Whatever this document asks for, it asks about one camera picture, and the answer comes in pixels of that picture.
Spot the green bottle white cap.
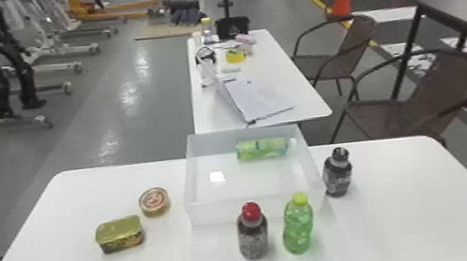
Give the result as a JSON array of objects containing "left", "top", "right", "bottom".
[{"left": 234, "top": 134, "right": 300, "bottom": 163}]

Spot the white paper pad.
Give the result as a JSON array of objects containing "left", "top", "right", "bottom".
[{"left": 211, "top": 66, "right": 298, "bottom": 128}]

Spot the white side table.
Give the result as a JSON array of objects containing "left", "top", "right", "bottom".
[{"left": 184, "top": 21, "right": 334, "bottom": 136}]

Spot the yellow can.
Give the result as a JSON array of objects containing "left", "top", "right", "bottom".
[{"left": 92, "top": 214, "right": 148, "bottom": 256}]

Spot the round orange can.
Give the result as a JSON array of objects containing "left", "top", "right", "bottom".
[{"left": 137, "top": 185, "right": 172, "bottom": 220}]

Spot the yellow tape roll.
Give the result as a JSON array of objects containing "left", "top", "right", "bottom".
[{"left": 224, "top": 47, "right": 248, "bottom": 65}]

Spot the brown chair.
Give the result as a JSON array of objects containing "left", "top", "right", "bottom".
[
  {"left": 287, "top": 12, "right": 386, "bottom": 101},
  {"left": 320, "top": 45, "right": 467, "bottom": 159}
]

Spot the black box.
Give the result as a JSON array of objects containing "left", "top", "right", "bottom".
[{"left": 214, "top": 14, "right": 252, "bottom": 42}]

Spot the green bottle yellow cap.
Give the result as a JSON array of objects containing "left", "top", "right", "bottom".
[{"left": 276, "top": 191, "right": 318, "bottom": 257}]

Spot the black bottle black cap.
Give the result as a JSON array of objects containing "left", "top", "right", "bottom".
[{"left": 319, "top": 145, "right": 356, "bottom": 200}]

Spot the dark side table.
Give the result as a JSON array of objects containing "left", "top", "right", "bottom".
[{"left": 380, "top": 0, "right": 467, "bottom": 101}]

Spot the clear box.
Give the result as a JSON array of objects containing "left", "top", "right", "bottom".
[{"left": 175, "top": 121, "right": 329, "bottom": 230}]

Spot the dark bottle red cap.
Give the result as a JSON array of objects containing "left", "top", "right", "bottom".
[{"left": 233, "top": 199, "right": 272, "bottom": 261}]

